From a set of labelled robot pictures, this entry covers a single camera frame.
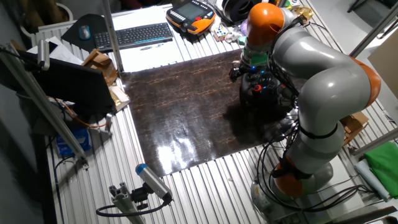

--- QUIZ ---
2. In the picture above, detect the black racing steering wheel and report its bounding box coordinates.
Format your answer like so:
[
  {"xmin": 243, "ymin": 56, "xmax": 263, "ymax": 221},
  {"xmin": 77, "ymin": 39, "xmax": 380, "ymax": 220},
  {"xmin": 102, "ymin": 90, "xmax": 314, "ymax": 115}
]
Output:
[{"xmin": 238, "ymin": 70, "xmax": 295, "ymax": 111}]

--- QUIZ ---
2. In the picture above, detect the black camera cable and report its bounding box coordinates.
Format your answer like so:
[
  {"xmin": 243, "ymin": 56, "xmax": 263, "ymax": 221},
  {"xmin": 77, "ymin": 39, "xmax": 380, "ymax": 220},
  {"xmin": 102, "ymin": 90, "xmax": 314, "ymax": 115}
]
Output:
[{"xmin": 95, "ymin": 198, "xmax": 172, "ymax": 218}]

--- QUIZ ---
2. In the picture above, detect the white round basket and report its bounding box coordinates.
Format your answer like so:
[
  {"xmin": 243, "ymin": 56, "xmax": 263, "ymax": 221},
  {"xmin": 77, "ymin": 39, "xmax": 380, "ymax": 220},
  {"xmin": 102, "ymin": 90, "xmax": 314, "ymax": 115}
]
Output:
[{"xmin": 19, "ymin": 2, "xmax": 74, "ymax": 38}]

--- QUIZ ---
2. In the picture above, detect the dark wooden board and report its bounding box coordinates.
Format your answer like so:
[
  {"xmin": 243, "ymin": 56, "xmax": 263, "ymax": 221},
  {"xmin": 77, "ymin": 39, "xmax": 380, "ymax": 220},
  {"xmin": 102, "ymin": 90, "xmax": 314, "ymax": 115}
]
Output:
[{"xmin": 119, "ymin": 48, "xmax": 308, "ymax": 178}]

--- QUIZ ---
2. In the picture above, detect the grey blue computer mouse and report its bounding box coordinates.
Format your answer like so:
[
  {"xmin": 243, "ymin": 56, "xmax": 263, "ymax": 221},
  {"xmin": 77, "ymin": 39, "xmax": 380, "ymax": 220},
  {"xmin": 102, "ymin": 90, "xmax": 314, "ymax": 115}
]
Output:
[{"xmin": 78, "ymin": 24, "xmax": 91, "ymax": 41}]

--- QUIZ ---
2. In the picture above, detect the flattened brown cardboard box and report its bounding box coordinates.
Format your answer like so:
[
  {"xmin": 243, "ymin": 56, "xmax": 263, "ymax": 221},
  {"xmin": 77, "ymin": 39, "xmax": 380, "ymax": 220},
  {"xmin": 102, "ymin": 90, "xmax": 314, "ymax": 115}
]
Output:
[{"xmin": 81, "ymin": 48, "xmax": 118, "ymax": 87}]

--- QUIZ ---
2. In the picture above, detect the long aluminium frame beam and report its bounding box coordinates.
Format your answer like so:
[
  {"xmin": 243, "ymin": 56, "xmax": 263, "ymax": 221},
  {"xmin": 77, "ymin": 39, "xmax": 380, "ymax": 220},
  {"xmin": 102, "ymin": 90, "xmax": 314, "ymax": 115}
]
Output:
[{"xmin": 0, "ymin": 43, "xmax": 90, "ymax": 169}]

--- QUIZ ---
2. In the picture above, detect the silver camera blue end cap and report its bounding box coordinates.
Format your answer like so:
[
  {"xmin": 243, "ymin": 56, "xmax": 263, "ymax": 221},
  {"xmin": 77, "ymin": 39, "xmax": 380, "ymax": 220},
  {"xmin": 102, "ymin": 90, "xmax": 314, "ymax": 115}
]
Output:
[{"xmin": 135, "ymin": 163, "xmax": 174, "ymax": 202}]

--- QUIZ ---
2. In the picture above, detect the white flat panel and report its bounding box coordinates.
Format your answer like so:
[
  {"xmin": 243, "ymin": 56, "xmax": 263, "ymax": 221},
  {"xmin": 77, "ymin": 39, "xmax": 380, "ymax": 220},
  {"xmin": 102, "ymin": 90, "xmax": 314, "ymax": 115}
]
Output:
[{"xmin": 317, "ymin": 155, "xmax": 366, "ymax": 218}]

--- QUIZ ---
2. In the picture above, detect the green cloth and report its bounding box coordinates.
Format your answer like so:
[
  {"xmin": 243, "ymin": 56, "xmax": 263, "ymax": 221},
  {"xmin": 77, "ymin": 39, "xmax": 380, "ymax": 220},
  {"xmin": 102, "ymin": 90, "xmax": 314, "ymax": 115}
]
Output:
[{"xmin": 363, "ymin": 141, "xmax": 398, "ymax": 200}]

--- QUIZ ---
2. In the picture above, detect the golden shiny object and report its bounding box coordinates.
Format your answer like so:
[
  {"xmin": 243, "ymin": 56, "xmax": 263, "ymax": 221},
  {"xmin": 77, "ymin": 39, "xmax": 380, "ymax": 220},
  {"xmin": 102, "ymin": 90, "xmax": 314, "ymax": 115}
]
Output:
[{"xmin": 294, "ymin": 6, "xmax": 315, "ymax": 26}]

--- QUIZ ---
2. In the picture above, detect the open cardboard box with inserts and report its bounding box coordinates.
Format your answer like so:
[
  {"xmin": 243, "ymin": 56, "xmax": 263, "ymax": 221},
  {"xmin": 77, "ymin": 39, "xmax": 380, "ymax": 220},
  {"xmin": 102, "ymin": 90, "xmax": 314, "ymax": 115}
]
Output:
[{"xmin": 340, "ymin": 111, "xmax": 370, "ymax": 146}]

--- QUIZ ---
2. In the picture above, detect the black mouse pad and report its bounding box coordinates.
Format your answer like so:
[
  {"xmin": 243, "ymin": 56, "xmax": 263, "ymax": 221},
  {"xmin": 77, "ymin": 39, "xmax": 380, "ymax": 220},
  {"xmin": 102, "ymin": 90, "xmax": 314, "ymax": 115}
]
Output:
[{"xmin": 60, "ymin": 13, "xmax": 108, "ymax": 52}]

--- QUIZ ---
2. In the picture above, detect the black camera bracket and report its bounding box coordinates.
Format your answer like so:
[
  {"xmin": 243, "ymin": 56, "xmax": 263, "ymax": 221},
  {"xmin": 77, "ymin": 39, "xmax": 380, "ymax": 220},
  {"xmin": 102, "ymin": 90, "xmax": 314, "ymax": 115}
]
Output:
[{"xmin": 130, "ymin": 183, "xmax": 150, "ymax": 211}]

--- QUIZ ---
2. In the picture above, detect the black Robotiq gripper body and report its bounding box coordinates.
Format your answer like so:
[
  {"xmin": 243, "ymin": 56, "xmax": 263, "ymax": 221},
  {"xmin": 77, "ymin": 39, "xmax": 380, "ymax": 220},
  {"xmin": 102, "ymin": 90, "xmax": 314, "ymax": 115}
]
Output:
[{"xmin": 234, "ymin": 60, "xmax": 259, "ymax": 80}]

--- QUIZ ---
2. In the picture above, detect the blue box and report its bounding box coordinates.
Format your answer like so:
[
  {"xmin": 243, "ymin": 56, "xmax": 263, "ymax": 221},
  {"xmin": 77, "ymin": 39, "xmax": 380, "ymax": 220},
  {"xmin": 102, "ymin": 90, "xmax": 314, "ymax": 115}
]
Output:
[{"xmin": 55, "ymin": 128, "xmax": 92, "ymax": 158}]

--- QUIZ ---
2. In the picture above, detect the aluminium table rail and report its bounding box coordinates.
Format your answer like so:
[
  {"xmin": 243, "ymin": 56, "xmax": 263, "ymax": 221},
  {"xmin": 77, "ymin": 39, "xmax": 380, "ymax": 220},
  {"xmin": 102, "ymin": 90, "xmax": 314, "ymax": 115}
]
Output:
[{"xmin": 351, "ymin": 127, "xmax": 398, "ymax": 158}]

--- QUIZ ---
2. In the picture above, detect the purple plastic bag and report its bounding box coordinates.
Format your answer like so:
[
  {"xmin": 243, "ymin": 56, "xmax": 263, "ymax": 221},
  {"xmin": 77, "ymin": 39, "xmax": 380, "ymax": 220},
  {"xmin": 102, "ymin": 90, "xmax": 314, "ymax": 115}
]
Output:
[{"xmin": 239, "ymin": 18, "xmax": 249, "ymax": 37}]

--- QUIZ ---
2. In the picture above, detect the silver depth camera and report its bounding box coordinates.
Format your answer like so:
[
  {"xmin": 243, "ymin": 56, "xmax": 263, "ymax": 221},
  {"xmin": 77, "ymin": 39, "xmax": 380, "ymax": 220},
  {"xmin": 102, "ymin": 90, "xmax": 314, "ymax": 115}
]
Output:
[{"xmin": 37, "ymin": 39, "xmax": 50, "ymax": 72}]

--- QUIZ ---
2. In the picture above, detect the black computer keyboard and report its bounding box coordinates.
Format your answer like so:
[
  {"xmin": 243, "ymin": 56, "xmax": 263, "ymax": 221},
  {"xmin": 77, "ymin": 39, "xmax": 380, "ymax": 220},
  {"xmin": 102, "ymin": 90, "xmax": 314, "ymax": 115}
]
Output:
[{"xmin": 93, "ymin": 22, "xmax": 174, "ymax": 52}]

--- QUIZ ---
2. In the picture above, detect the short aluminium profile stub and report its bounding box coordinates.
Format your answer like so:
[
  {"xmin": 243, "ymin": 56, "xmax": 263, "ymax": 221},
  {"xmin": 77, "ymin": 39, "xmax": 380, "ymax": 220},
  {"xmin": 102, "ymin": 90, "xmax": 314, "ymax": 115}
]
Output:
[{"xmin": 108, "ymin": 182, "xmax": 146, "ymax": 224}]

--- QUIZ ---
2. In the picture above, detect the brown cardboard panel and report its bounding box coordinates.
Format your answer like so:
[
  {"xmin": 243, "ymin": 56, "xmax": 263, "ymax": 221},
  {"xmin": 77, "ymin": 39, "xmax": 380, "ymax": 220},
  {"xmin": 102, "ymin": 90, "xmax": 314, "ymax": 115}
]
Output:
[{"xmin": 368, "ymin": 29, "xmax": 398, "ymax": 100}]

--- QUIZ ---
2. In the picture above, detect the orange cable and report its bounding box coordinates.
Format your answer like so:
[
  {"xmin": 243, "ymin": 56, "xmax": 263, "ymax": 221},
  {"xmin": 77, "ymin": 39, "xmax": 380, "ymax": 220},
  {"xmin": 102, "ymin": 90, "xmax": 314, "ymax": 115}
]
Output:
[{"xmin": 46, "ymin": 96, "xmax": 108, "ymax": 129}]

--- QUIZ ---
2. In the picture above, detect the pale rolled cloth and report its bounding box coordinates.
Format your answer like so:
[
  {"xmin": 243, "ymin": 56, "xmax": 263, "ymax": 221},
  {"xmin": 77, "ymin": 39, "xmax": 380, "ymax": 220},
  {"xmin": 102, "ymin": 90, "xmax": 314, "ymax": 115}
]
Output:
[{"xmin": 354, "ymin": 159, "xmax": 391, "ymax": 203}]

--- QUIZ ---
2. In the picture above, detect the slim aluminium frame post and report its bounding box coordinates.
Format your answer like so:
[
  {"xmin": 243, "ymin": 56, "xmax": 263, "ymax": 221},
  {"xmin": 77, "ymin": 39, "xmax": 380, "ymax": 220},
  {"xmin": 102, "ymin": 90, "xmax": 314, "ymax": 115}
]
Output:
[{"xmin": 101, "ymin": 0, "xmax": 124, "ymax": 74}]

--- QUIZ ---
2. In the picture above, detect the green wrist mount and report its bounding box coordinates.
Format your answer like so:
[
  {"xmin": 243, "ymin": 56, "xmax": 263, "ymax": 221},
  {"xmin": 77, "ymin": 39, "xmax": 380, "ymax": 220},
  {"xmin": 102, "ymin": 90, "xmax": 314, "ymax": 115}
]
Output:
[{"xmin": 242, "ymin": 46, "xmax": 269, "ymax": 67}]

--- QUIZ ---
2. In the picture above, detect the aluminium stand post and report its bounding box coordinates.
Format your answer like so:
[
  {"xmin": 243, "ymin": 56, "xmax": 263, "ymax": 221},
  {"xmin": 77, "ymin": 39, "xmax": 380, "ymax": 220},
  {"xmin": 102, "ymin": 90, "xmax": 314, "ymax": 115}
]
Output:
[{"xmin": 349, "ymin": 2, "xmax": 398, "ymax": 58}]

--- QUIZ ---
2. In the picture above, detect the white paper stack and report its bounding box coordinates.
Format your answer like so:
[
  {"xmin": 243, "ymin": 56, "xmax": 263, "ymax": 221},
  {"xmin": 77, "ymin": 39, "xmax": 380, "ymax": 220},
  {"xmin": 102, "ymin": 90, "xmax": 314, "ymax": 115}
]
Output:
[{"xmin": 26, "ymin": 36, "xmax": 84, "ymax": 65}]

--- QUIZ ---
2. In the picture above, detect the black laptop screen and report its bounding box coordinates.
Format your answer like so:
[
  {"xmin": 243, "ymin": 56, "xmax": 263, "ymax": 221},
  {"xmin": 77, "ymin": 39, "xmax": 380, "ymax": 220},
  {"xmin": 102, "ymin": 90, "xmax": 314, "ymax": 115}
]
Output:
[{"xmin": 18, "ymin": 49, "xmax": 116, "ymax": 118}]

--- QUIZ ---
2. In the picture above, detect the clear plastic wrapper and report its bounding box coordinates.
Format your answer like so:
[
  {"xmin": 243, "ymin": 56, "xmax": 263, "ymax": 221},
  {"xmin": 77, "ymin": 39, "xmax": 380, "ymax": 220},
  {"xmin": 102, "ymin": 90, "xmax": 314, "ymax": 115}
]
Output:
[{"xmin": 225, "ymin": 30, "xmax": 242, "ymax": 44}]

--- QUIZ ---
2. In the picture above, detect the white gold packet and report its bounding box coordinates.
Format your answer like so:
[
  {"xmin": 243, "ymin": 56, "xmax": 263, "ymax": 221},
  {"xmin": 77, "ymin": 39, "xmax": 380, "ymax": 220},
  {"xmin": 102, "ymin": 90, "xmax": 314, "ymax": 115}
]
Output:
[{"xmin": 108, "ymin": 85, "xmax": 131, "ymax": 113}]

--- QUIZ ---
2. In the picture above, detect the black orange teach pendant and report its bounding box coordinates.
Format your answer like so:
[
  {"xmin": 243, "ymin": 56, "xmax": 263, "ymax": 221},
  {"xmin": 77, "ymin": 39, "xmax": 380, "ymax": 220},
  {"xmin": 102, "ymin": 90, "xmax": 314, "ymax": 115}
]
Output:
[{"xmin": 165, "ymin": 0, "xmax": 217, "ymax": 35}]

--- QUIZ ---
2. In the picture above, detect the Rubik's cube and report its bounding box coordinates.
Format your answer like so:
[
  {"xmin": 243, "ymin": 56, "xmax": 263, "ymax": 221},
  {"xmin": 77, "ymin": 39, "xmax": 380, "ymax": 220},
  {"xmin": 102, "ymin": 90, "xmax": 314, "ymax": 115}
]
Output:
[{"xmin": 213, "ymin": 26, "xmax": 229, "ymax": 42}]

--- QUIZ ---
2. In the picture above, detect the large white sheet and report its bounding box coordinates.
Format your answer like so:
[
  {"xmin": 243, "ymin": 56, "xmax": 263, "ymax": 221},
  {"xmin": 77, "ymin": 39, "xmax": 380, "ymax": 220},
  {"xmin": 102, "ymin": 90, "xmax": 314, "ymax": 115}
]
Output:
[{"xmin": 110, "ymin": 4, "xmax": 187, "ymax": 73}]

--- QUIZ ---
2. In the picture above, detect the yellow green button box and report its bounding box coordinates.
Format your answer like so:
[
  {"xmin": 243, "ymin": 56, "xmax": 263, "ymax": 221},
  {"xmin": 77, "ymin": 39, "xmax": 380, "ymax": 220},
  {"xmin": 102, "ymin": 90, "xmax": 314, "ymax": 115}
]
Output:
[{"xmin": 283, "ymin": 0, "xmax": 302, "ymax": 10}]

